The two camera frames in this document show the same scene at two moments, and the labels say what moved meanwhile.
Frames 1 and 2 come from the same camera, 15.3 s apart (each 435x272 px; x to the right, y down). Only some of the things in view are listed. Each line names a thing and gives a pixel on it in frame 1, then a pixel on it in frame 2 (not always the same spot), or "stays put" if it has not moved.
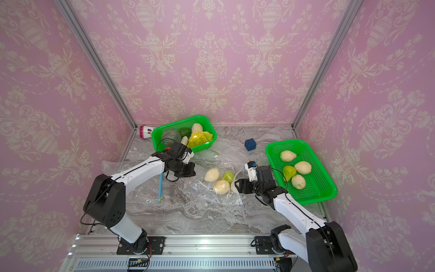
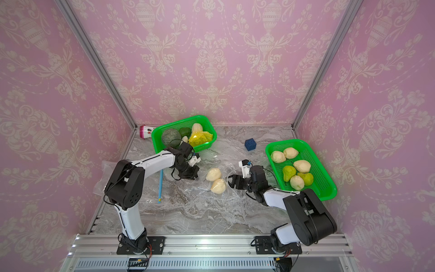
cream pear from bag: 303,168 stays put
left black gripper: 190,172 stays put
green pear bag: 229,176 → 307,177
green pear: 289,172 stays put
